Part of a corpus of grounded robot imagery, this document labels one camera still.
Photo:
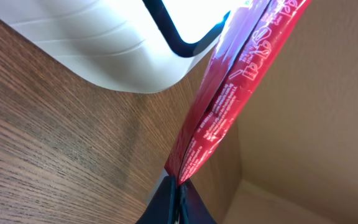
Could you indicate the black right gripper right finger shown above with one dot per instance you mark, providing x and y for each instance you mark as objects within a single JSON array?
[{"x": 192, "y": 209}]

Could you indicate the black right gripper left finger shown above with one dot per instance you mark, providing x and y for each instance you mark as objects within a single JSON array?
[{"x": 161, "y": 208}]

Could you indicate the red tube packet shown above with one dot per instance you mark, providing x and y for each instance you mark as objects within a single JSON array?
[{"x": 252, "y": 37}]

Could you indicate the white barcode scanner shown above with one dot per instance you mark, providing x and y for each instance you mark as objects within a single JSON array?
[{"x": 130, "y": 46}]

